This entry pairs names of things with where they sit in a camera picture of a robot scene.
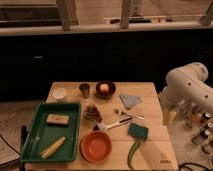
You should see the yellow corn cob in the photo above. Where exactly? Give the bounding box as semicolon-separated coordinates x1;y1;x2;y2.
40;137;66;159

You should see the metal fork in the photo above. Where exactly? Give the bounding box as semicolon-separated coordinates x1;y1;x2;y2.
114;109;144;120

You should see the grey-blue towel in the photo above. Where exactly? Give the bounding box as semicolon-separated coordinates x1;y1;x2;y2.
119;94;142;109

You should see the small white bowl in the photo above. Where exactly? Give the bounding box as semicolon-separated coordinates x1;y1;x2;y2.
52;88;67;101

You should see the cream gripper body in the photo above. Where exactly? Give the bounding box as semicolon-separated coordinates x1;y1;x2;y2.
158;88;182;125

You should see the pale egg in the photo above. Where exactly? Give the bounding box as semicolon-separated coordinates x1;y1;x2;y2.
100;83;109;93

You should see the white handled brush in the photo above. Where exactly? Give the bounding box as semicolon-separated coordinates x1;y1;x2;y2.
93;117;133;131

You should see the green plastic tray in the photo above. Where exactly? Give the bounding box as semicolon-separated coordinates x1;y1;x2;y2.
21;103;81;163

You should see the teal sponge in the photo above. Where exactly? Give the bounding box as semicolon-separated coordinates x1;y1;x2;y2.
128;123;149;140

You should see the black cable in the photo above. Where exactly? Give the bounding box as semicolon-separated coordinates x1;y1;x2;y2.
0;134;22;168
178;162;213;171

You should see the black cable right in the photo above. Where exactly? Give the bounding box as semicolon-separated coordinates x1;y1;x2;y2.
178;162;213;171

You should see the brown pinecone figure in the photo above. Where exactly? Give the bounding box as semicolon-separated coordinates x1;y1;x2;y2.
84;104;102;122

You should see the dark bowl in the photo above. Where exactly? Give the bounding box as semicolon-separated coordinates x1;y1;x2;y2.
96;80;116;99

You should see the grey metal cup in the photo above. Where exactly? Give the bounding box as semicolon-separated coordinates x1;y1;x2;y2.
79;83;90;99

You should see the black cable left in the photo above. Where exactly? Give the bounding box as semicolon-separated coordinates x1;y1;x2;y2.
0;134;22;168

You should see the orange-red bowl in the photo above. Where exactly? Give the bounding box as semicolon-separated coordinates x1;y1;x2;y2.
80;131;112;163

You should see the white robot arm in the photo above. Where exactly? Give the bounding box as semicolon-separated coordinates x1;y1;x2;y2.
158;62;213;125

